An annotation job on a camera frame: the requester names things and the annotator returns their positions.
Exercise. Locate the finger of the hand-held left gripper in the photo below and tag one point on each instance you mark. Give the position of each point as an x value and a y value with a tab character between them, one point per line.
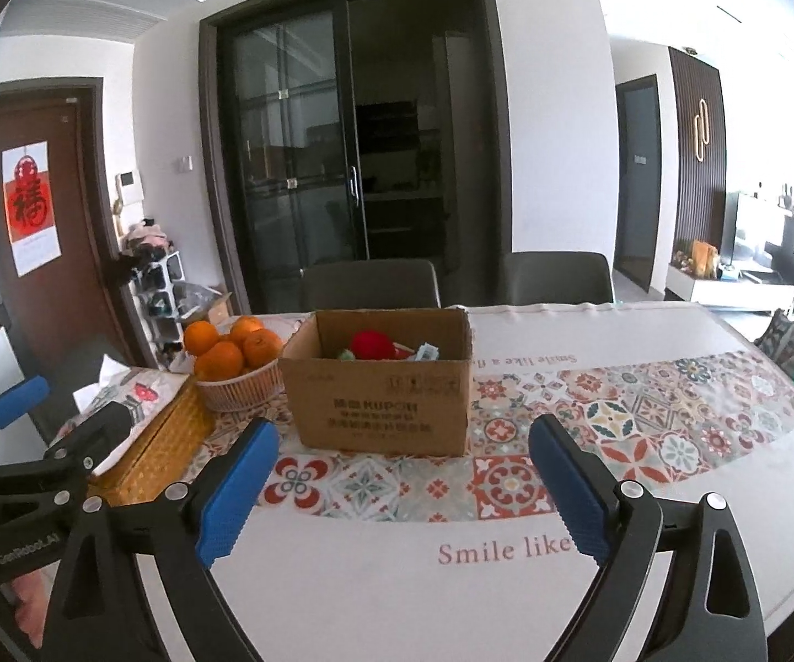
18	401
104	424

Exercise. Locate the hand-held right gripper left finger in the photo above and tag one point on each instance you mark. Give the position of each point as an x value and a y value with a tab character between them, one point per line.
238	489

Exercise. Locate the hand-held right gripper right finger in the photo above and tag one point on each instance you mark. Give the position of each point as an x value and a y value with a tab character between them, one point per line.
576	496

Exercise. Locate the brown cardboard box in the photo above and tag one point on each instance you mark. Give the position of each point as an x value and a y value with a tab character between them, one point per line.
369	414

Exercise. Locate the red plush toy green rim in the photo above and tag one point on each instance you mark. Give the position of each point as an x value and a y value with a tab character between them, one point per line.
373	345

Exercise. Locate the green packet with barcode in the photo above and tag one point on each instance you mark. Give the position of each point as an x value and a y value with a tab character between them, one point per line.
428	352

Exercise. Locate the person's left hand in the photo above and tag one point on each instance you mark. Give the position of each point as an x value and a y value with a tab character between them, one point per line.
32	589

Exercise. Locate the white tissue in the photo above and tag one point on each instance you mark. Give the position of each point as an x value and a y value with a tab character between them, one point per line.
97	389

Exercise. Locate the embroidered white cloth cover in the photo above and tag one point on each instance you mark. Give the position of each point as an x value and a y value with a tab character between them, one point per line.
149	393

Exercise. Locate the woven yellow tissue box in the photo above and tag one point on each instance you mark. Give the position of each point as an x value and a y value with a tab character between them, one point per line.
162	441

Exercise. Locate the grey dining chair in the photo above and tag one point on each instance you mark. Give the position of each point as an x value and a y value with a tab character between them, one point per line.
80	365
369	286
555	279

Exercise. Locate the white slatted fruit basket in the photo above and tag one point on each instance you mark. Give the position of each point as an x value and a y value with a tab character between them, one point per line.
238	389

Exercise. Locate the orange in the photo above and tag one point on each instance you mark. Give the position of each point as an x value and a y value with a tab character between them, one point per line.
219	362
264	349
200	336
247	327

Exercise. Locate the white shoe rack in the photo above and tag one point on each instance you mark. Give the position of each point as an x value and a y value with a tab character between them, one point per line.
159	303

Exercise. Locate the brown entry door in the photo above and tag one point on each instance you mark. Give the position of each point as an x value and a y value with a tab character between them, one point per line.
80	220

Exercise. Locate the pile of pink clothes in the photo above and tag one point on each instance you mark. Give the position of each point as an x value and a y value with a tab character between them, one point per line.
147	234

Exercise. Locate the white intercom panel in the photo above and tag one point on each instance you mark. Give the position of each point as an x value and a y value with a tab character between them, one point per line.
128	187

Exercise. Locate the white low cabinet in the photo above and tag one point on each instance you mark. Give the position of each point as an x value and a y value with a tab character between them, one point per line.
735	289

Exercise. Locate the dark glass sliding door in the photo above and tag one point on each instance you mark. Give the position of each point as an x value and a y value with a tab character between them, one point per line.
369	152

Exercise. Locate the red and white wall calendar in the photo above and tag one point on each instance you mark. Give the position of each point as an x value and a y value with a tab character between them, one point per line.
30	207

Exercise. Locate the white light switch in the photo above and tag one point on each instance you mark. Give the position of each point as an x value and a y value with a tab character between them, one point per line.
184	164

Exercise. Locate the dark slatted wall panel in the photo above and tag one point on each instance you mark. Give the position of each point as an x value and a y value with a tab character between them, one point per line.
697	152

